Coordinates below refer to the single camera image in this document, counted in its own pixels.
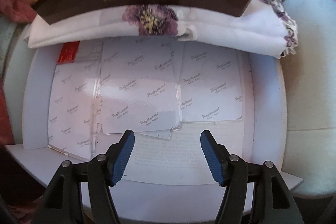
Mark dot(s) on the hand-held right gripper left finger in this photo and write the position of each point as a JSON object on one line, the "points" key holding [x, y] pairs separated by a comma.
{"points": [[123, 158]]}

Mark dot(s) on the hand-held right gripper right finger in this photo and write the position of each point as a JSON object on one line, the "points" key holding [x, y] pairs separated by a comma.
{"points": [[212, 158]]}

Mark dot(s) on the white printed paper sheet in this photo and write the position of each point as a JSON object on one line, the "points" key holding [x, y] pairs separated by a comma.
{"points": [[178, 155]]}

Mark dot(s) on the cotton swab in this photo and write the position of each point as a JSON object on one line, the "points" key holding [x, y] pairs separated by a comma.
{"points": [[59, 150]]}

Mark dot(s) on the glossy photo paper sheets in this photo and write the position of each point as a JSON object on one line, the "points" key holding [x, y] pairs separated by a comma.
{"points": [[144, 82]]}

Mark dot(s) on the red booklet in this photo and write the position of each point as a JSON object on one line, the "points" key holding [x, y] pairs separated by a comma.
{"points": [[68, 53]]}

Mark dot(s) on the white floral embroidered cloth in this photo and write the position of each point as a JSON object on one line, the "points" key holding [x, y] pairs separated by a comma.
{"points": [[210, 35]]}

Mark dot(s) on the red blanket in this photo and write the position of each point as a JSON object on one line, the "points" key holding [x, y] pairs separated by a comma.
{"points": [[23, 1]]}

